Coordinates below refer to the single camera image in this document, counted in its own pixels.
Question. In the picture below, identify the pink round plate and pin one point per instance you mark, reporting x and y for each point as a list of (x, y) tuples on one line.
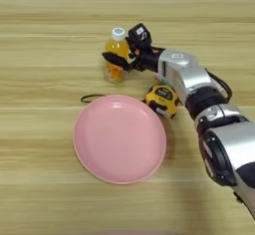
[(119, 139)]

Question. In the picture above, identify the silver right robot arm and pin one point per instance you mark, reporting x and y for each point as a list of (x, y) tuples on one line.
[(186, 73)]

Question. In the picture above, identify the orange juice bottle white cap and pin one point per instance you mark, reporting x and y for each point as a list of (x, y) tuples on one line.
[(115, 45)]

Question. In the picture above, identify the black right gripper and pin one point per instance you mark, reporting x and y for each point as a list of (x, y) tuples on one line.
[(147, 59)]

